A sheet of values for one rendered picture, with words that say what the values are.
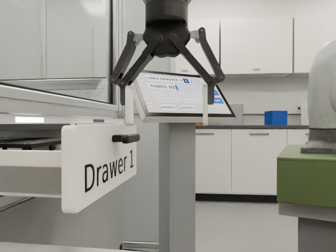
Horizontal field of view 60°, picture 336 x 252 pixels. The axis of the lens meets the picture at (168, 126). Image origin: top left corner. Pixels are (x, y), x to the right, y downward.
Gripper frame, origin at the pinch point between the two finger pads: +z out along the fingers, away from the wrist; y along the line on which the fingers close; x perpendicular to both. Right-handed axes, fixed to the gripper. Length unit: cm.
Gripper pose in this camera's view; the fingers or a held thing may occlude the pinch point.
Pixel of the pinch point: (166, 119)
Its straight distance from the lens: 51.5
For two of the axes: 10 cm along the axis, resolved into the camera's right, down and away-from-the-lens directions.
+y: -9.9, 0.0, 1.6
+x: -1.6, 0.1, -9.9
